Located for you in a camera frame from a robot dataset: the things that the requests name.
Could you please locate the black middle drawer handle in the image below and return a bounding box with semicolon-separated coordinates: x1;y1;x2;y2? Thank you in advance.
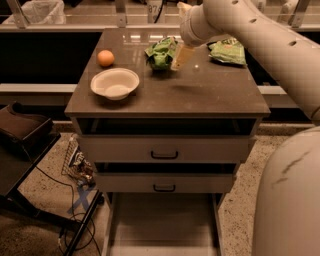
153;184;176;193

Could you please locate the black top drawer handle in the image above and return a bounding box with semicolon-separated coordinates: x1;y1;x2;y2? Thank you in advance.
150;151;179;160

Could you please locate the black drawer handle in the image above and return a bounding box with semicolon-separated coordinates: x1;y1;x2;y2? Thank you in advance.
153;184;176;193
150;151;179;160

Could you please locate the white bowl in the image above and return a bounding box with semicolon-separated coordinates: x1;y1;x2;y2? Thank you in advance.
90;68;140;100

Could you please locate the top drawer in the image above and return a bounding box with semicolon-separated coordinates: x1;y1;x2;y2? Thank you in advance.
72;117;259;163

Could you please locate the grey drawer cabinet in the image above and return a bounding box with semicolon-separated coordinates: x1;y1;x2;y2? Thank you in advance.
63;27;272;256

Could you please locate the dark brown bag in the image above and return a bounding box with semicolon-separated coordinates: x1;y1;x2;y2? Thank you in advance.
0;102;53;149

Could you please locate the black cable on floor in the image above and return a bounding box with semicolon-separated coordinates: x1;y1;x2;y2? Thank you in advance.
23;146;103;256

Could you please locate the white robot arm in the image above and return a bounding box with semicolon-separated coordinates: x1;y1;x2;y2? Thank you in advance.
174;0;320;256

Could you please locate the white plastic bin liner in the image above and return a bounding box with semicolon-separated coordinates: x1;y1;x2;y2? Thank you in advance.
2;0;67;25

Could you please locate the open bottom drawer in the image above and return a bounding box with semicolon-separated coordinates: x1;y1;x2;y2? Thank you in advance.
102;193;225;256

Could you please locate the middle drawer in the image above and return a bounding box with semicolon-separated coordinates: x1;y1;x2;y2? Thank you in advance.
94;163;239;193

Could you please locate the wire basket with snacks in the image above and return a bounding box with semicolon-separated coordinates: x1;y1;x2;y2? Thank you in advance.
61;134;95;187

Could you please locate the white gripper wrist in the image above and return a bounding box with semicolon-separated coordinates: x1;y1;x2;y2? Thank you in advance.
171;2;222;71

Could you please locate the black side table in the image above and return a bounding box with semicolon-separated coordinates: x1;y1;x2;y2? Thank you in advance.
0;133;103;256

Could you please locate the orange fruit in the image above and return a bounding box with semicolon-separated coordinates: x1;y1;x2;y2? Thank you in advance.
97;50;115;67

